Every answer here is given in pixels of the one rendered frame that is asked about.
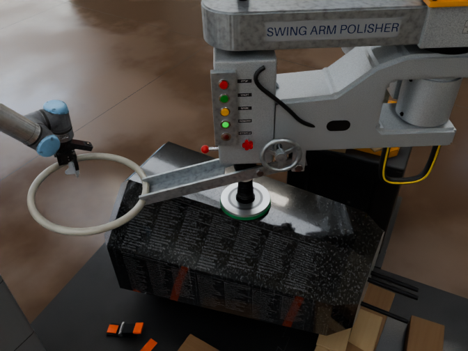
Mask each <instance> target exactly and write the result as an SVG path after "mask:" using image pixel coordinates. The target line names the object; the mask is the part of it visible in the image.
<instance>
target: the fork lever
mask: <svg viewBox="0 0 468 351"><path fill-rule="evenodd" d="M268 164H269V165H271V166H274V167H278V162H271V163H268ZM289 164H292V158H288V159H287V160H286V161H284V162H283V167H284V166H288V165H289ZM230 166H233V164H220V162H219V158H218V159H213V160H210V161H206V162H202V163H199V164H194V165H191V166H186V167H183V168H180V169H175V170H172V171H167V172H163V173H159V174H156V175H151V176H148V177H145V178H142V180H143V182H148V183H149V184H150V193H148V194H143V195H140V196H139V199H140V200H144V201H145V202H146V204H145V205H148V204H151V203H156V202H160V201H165V200H169V199H172V198H177V197H180V196H185V195H188V194H193V193H196V192H201V191H205V190H209V189H214V188H217V187H222V186H225V185H230V184H233V183H237V182H242V181H245V180H250V179H254V178H259V177H262V176H267V175H270V174H273V173H278V172H273V171H270V170H268V169H266V168H265V167H264V166H263V165H260V166H255V167H251V168H248V169H243V170H240V171H235V172H232V173H227V174H225V168H226V167H230ZM301 170H303V168H302V165H301V164H298V165H297V166H296V167H295V171H298V172H300V171H301Z"/></svg>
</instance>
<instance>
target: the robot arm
mask: <svg viewBox="0 0 468 351"><path fill-rule="evenodd" d="M0 132H3V133H4V134H7V135H8V136H10V137H12V138H14V139H16V140H18V141H20V142H22V143H23V144H24V145H26V146H28V147H30V148H32V149H34V150H35V151H37V153H38V154H39V155H41V156H43V157H50V156H52V155H54V157H56V158H57V160H58V165H59V166H61V165H65V164H68V162H70V163H69V164H68V166H69V168H68V169H67V170H66V171H65V174H67V175H68V174H76V177H77V178H78V177H79V165H78V162H77V155H76V152H75V149H79V150H87V151H92V149H93V145H92V144H91V142H88V141H80V140H76V139H72V138H73V137H74V132H73V129H72V124H71V120H70V114H69V110H68V107H67V104H66V103H65V102H63V101H60V100H50V101H47V102H46V103H44V105H43V109H40V110H37V111H34V112H31V113H29V114H26V115H23V116H22V115H21V114H19V113H17V112H16V111H13V110H12V109H10V108H8V107H7V106H5V105H4V104H2V103H0Z"/></svg>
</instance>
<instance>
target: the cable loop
mask: <svg viewBox="0 0 468 351"><path fill-rule="evenodd" d="M440 148H441V146H432V150H431V152H430V156H429V158H428V161H427V163H426V165H425V167H424V169H423V170H422V172H420V174H418V175H416V176H412V177H407V178H391V177H389V176H387V175H386V167H387V160H388V156H389V152H390V149H391V148H382V153H381V156H380V163H379V169H378V174H379V178H380V180H381V181H382V182H385V183H387V184H390V185H408V184H414V183H417V182H420V181H422V180H424V179H425V178H427V177H428V175H429V174H430V172H431V171H432V168H433V166H434V165H435V162H436V160H437V157H438V154H439V151H440Z"/></svg>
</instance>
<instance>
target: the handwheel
mask: <svg viewBox="0 0 468 351"><path fill-rule="evenodd" d="M280 143H288V144H290V145H292V146H293V147H292V148H289V149H287V150H284V149H283V147H282V145H281V144H280ZM274 144H277V145H276V150H272V149H270V148H269V147H271V146H273V145H274ZM294 151H297V156H296V159H295V161H294V162H293V163H292V164H289V165H288V166H284V167H283V162H284V161H286V160H287V158H288V156H287V155H288V154H290V153H292V152H294ZM265 152H267V153H269V154H272V155H274V157H275V160H276V161H277V162H278V167H274V166H271V165H269V164H268V163H267V162H266V161H265ZM301 158H302V149H301V148H300V146H299V144H298V143H297V142H295V141H293V140H292V139H287V138H278V139H273V140H271V141H269V142H267V143H266V144H265V145H264V146H263V147H262V149H261V151H260V162H261V164H262V165H263V166H264V167H265V168H266V169H268V170H270V171H273V172H284V171H289V170H291V169H293V168H294V167H296V166H297V165H298V164H299V162H300V160H301Z"/></svg>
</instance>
